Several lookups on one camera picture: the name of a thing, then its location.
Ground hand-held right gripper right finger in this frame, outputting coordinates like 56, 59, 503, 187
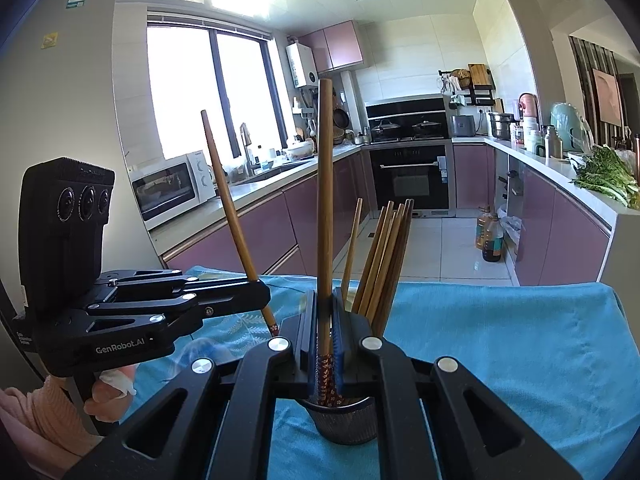
332, 290, 583, 480

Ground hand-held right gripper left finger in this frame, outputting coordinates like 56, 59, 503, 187
62, 290, 321, 480

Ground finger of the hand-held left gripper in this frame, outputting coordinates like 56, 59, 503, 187
102, 268, 262, 294
75, 281, 272, 341

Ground black mesh cup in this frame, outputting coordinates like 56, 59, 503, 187
302, 395, 378, 445

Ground single wooden chopstick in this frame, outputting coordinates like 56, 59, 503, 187
315, 78, 335, 408
200, 109, 281, 338

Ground bunch of wooden chopsticks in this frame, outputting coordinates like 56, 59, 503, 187
340, 198, 416, 336

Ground person's left hand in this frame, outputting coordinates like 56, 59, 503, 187
82, 365, 138, 423

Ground purple lower kitchen cabinets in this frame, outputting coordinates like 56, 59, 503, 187
452, 137, 626, 288
150, 147, 371, 281

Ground white microwave oven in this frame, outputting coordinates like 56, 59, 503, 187
131, 152, 217, 225

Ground kitchen sink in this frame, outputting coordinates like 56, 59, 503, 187
250, 160, 313, 181

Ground grey refrigerator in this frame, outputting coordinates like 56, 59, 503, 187
0, 0, 163, 286

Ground steel kitchen faucet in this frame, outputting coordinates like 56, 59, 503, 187
239, 122, 255, 176

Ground blue floral tablecloth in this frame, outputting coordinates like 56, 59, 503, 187
122, 265, 636, 480

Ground cooking oil bottles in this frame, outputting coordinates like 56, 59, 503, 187
481, 212, 505, 263

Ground black built-in oven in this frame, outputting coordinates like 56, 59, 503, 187
367, 141, 453, 218

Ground kitchen window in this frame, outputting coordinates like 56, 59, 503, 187
146, 19, 288, 181

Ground black stove hood unit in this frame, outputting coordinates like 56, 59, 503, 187
365, 96, 449, 142

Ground stainless steel pot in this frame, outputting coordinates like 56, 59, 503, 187
489, 112, 516, 140

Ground white plastic container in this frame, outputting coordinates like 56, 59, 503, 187
522, 117, 546, 156

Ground steel thermos bottle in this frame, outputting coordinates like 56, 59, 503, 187
544, 126, 563, 159

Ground pink electric kettle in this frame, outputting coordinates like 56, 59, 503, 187
517, 92, 540, 120

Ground bunch of leafy greens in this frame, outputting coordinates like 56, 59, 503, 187
570, 145, 640, 210

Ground white wall water heater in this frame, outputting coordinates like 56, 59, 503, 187
286, 42, 318, 90

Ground purple upper wall cabinet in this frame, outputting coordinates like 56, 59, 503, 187
297, 20, 365, 73

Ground black wall rack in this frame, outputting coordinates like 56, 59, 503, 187
438, 64, 497, 106

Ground pink wall painting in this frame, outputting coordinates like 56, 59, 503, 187
592, 69, 623, 127

